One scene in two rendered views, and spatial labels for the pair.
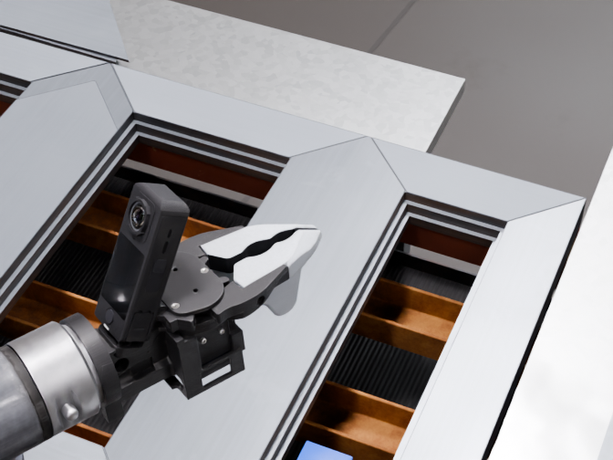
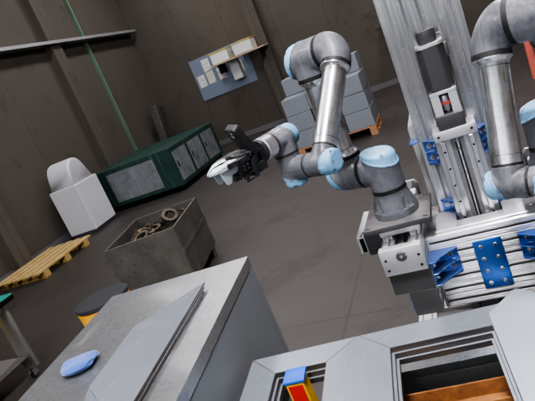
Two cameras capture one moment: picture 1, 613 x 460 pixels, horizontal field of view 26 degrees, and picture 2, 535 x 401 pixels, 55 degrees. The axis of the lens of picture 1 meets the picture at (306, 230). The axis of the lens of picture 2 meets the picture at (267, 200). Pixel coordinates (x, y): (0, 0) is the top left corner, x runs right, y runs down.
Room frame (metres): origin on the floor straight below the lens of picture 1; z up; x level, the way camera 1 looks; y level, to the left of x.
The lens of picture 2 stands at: (2.12, -0.04, 1.68)
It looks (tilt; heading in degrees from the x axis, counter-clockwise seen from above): 15 degrees down; 174
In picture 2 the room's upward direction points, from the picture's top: 23 degrees counter-clockwise
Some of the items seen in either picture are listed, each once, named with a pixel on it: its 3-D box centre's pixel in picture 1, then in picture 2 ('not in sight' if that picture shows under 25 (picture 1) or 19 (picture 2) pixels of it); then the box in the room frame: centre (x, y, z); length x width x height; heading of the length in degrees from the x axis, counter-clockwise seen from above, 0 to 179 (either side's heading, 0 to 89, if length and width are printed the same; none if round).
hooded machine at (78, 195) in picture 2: not in sight; (79, 195); (-7.56, -2.11, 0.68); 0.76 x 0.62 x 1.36; 151
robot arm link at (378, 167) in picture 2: not in sight; (380, 167); (0.50, 0.53, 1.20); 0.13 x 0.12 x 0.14; 35
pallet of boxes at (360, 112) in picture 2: not in sight; (329, 104); (-5.94, 2.35, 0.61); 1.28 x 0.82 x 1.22; 62
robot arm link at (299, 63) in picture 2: not in sight; (329, 117); (0.40, 0.46, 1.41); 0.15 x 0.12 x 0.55; 35
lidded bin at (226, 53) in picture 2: not in sight; (221, 56); (-10.71, 1.66, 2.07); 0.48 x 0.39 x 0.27; 61
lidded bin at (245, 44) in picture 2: not in sight; (244, 45); (-10.41, 2.21, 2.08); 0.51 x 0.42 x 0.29; 61
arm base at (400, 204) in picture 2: not in sight; (392, 198); (0.51, 0.54, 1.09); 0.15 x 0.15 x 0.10
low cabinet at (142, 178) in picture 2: not in sight; (161, 166); (-8.83, -0.64, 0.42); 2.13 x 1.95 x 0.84; 151
